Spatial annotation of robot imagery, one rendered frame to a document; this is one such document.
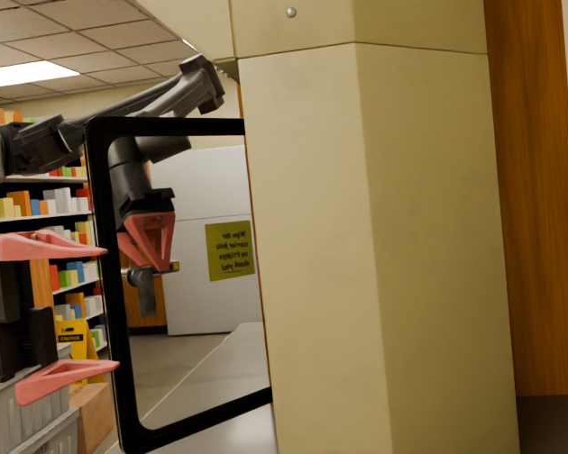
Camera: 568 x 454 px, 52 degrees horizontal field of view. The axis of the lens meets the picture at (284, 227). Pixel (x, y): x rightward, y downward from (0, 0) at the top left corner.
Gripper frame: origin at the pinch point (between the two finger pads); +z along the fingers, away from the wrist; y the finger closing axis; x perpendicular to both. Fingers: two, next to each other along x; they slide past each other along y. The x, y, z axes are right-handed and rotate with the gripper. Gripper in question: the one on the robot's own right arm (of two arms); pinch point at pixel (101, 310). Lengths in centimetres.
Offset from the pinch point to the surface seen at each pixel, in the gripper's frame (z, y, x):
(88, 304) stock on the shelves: -234, -75, 418
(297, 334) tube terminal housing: 15.0, -5.2, 9.0
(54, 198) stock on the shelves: -236, 19, 386
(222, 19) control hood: 10.5, 25.2, 9.2
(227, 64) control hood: 10.2, 21.3, 10.6
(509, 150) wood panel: 43, 12, 46
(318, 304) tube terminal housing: 17.3, -2.3, 9.0
